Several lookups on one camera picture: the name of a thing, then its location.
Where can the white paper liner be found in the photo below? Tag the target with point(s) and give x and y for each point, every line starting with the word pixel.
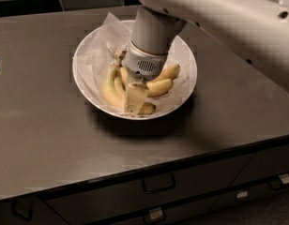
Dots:
pixel 97 53

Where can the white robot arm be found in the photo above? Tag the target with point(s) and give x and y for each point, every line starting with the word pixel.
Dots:
pixel 255 30

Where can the small white drawer label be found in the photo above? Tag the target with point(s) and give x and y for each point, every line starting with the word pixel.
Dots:
pixel 242 194

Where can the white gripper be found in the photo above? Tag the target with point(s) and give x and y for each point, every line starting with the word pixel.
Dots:
pixel 144 64

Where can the left drawer handle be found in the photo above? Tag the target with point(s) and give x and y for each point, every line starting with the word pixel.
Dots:
pixel 22 209

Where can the yellow banana bunch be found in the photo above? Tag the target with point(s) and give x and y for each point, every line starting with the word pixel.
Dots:
pixel 114 85

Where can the right drawer handle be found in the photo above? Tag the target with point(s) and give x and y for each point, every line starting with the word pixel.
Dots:
pixel 282 182

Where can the upper middle drawer handle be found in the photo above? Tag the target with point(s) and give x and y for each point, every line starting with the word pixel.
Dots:
pixel 158 183

